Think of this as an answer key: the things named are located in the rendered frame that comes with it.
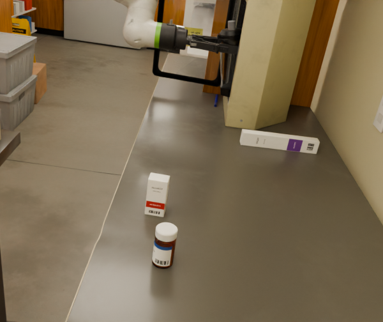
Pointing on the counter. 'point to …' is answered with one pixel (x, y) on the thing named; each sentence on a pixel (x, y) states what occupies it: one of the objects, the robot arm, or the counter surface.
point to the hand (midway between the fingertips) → (230, 46)
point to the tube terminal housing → (267, 62)
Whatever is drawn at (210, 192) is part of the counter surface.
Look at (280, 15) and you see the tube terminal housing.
